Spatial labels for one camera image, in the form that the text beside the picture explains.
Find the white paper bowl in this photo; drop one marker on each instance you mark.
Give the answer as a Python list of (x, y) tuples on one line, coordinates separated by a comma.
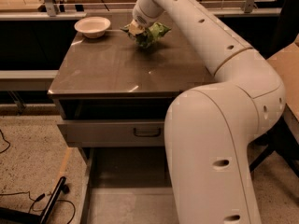
[(92, 27)]

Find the grey metal drawer cabinet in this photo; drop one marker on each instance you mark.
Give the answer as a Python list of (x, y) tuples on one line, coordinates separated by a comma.
[(112, 78)]

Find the black drawer handle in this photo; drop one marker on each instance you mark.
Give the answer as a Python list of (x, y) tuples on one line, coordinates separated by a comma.
[(147, 133)]

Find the green jalapeno chip bag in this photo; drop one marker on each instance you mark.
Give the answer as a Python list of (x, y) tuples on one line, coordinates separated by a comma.
[(150, 36)]

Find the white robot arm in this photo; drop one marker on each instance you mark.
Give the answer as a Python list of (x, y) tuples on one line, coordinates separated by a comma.
[(207, 129)]

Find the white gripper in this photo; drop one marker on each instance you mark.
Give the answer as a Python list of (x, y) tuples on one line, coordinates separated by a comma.
[(139, 16)]

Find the grey open middle drawer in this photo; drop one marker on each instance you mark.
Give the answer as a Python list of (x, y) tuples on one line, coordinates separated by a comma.
[(128, 185)]

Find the grey top drawer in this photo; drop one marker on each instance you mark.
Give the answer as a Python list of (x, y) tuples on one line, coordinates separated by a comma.
[(110, 133)]

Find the black office chair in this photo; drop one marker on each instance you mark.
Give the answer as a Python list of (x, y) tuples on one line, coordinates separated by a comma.
[(279, 139)]

